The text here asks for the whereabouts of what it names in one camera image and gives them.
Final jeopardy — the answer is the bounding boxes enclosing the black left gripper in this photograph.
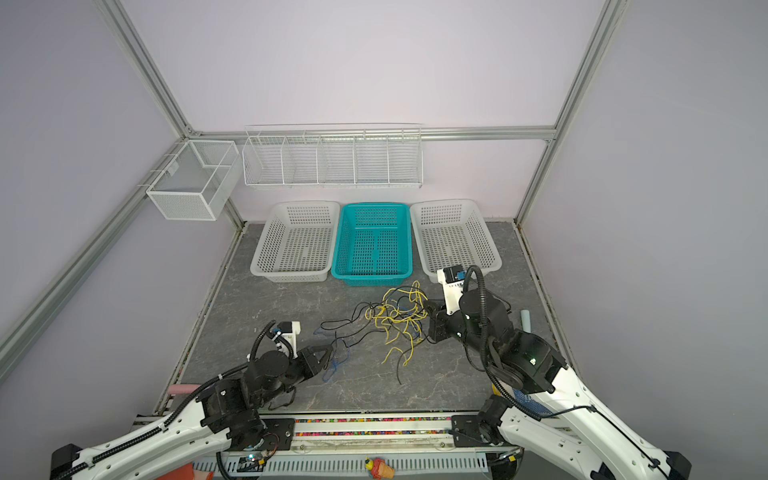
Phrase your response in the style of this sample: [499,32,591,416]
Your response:
[256,344,334,408]

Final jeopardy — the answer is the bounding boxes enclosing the blue cable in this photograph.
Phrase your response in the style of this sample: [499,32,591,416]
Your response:
[320,350,352,384]

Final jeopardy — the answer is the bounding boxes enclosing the black cable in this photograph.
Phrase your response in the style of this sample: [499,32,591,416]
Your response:
[319,280,433,385]

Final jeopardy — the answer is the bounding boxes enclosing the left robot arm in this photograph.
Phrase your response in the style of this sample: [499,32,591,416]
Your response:
[49,344,333,479]

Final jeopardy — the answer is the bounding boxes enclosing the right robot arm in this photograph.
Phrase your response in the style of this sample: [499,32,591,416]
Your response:
[425,288,692,479]

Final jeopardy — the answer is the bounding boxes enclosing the light blue scoop tool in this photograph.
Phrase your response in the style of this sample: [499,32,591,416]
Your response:
[520,309,532,333]

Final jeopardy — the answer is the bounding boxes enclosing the white plastic basket right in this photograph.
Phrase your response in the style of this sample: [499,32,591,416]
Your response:
[410,199,502,283]

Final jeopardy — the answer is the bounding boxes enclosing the white plastic basket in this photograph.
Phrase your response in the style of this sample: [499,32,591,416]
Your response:
[250,201,341,283]
[410,199,502,283]

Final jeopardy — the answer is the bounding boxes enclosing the teal plastic basket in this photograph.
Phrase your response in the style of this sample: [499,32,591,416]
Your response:
[331,203,413,287]

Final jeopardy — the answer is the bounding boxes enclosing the white plastic basket left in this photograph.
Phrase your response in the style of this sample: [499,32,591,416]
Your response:
[250,201,341,283]

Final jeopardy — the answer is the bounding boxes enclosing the red yellow toy figure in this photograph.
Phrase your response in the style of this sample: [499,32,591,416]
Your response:
[364,458,395,480]

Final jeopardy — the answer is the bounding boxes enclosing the pink object at edge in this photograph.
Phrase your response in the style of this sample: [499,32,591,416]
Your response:
[167,384,199,396]

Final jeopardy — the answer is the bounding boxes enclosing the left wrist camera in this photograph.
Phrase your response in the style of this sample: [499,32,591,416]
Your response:
[271,321,301,359]

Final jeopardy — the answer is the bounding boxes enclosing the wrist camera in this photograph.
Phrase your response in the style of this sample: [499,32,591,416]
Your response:
[271,321,301,359]
[437,265,466,315]

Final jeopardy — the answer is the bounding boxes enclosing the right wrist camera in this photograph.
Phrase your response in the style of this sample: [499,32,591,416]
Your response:
[437,265,466,315]

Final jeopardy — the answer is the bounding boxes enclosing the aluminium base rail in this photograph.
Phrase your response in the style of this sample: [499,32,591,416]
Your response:
[131,412,541,480]

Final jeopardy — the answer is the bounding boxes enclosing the white wire wall rack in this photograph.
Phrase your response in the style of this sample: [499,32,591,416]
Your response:
[242,123,423,188]

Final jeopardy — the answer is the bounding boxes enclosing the white mesh wall box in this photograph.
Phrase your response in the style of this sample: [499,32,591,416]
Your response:
[147,140,243,221]

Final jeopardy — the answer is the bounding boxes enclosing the aluminium frame post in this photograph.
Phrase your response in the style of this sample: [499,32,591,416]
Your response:
[515,0,629,226]

